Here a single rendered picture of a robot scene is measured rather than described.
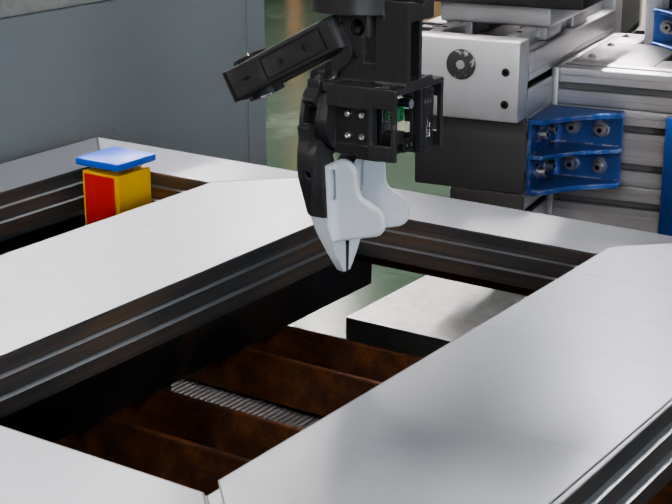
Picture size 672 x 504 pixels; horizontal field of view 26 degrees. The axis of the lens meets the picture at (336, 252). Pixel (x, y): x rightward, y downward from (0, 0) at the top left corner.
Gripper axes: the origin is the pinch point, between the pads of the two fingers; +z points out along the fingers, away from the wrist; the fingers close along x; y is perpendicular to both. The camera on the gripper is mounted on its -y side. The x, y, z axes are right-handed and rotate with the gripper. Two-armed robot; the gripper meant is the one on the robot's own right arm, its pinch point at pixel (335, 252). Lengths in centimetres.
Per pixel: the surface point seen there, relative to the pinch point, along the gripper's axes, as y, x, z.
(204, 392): -45, 41, 36
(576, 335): 16.6, 8.2, 6.0
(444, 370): 11.5, -3.4, 6.2
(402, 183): -176, 316, 87
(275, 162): -228, 317, 86
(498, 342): 12.3, 3.7, 6.1
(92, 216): -43.6, 20.5, 8.6
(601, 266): 11.7, 24.9, 5.8
